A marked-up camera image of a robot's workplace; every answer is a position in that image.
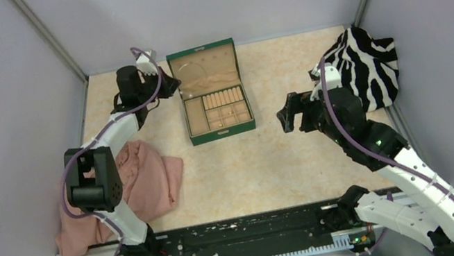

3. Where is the silver pearl bangle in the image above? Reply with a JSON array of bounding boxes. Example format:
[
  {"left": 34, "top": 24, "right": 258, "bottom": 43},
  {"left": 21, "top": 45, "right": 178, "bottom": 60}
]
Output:
[{"left": 177, "top": 62, "right": 207, "bottom": 98}]

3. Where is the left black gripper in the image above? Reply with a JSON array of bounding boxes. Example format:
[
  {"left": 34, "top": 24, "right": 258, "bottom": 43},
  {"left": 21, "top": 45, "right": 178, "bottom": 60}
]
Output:
[{"left": 133, "top": 62, "right": 183, "bottom": 105}]

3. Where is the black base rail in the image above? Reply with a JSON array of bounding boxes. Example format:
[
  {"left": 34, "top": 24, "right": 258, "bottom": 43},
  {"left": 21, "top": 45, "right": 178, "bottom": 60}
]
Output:
[{"left": 113, "top": 191, "right": 392, "bottom": 256}]

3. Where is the green jewelry box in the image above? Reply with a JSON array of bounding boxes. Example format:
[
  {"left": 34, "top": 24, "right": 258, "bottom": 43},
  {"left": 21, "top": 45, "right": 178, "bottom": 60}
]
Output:
[{"left": 166, "top": 38, "right": 256, "bottom": 146}]

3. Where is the zebra print cloth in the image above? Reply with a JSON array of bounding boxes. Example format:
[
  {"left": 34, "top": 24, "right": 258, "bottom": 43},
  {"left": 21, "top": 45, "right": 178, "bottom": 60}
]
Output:
[{"left": 322, "top": 26, "right": 399, "bottom": 112}]

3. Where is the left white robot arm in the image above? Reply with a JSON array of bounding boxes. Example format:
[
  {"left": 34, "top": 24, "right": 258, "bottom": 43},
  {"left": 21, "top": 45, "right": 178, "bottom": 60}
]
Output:
[{"left": 60, "top": 47, "right": 181, "bottom": 256}]

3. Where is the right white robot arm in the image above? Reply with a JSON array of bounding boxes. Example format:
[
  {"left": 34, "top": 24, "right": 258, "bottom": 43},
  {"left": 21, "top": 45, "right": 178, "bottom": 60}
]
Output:
[{"left": 276, "top": 65, "right": 454, "bottom": 256}]

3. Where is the pink cloth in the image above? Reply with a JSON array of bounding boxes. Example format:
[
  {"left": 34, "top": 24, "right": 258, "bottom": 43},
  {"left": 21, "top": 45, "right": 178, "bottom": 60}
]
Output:
[{"left": 55, "top": 140, "right": 184, "bottom": 256}]

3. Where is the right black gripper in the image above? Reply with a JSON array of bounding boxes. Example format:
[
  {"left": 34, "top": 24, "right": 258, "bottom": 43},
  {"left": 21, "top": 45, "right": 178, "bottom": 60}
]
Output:
[{"left": 274, "top": 84, "right": 349, "bottom": 157}]

